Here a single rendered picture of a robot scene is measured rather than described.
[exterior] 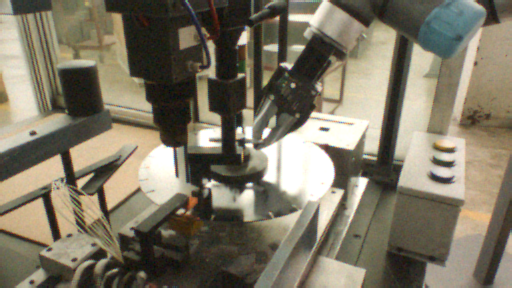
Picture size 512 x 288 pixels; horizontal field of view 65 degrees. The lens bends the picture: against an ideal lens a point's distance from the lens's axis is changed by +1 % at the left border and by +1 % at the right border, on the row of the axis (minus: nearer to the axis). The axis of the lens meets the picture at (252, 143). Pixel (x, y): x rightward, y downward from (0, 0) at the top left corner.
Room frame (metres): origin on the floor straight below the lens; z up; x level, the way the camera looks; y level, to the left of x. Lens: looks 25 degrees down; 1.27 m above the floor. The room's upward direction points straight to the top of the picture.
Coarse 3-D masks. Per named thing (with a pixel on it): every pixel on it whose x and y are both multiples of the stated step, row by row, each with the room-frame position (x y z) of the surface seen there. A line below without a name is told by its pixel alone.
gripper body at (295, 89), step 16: (304, 48) 0.56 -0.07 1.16; (320, 48) 0.55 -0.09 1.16; (336, 48) 0.57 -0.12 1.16; (288, 64) 0.61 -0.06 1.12; (304, 64) 0.58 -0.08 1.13; (320, 64) 0.57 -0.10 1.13; (272, 80) 0.58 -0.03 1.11; (288, 80) 0.57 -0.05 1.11; (304, 80) 0.55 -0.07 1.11; (272, 96) 0.57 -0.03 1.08; (288, 96) 0.56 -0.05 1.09; (304, 96) 0.55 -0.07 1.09; (288, 112) 0.55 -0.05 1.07; (304, 112) 0.54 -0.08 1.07
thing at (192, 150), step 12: (228, 120) 0.52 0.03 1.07; (228, 132) 0.52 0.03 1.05; (228, 144) 0.52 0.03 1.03; (192, 156) 0.51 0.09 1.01; (204, 156) 0.51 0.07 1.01; (216, 156) 0.51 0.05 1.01; (228, 156) 0.51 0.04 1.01; (240, 156) 0.51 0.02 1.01; (192, 168) 0.52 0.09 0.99; (204, 168) 0.53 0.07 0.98; (192, 180) 0.52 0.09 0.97
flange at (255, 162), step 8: (248, 152) 0.60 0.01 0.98; (256, 152) 0.63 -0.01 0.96; (248, 160) 0.59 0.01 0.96; (256, 160) 0.59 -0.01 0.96; (264, 160) 0.60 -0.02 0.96; (216, 168) 0.57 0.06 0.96; (224, 168) 0.57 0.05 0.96; (232, 168) 0.57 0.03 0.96; (240, 168) 0.57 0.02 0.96; (248, 168) 0.57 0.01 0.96; (256, 168) 0.57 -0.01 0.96; (264, 168) 0.57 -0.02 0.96; (216, 176) 0.56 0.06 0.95; (224, 176) 0.55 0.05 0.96; (232, 176) 0.55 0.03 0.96; (240, 176) 0.55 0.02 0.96; (248, 176) 0.55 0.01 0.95; (256, 176) 0.56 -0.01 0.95
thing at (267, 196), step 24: (192, 144) 0.68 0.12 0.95; (216, 144) 0.68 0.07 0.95; (288, 144) 0.68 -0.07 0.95; (312, 144) 0.68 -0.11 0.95; (144, 168) 0.59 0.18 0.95; (168, 168) 0.59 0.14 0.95; (288, 168) 0.59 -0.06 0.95; (312, 168) 0.59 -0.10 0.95; (144, 192) 0.51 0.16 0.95; (168, 192) 0.51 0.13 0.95; (192, 192) 0.51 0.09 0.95; (216, 192) 0.51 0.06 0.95; (240, 192) 0.51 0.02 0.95; (264, 192) 0.51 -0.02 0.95; (288, 192) 0.51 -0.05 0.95; (312, 192) 0.51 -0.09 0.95; (192, 216) 0.45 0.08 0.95; (216, 216) 0.45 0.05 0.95; (240, 216) 0.45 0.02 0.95; (264, 216) 0.45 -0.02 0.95
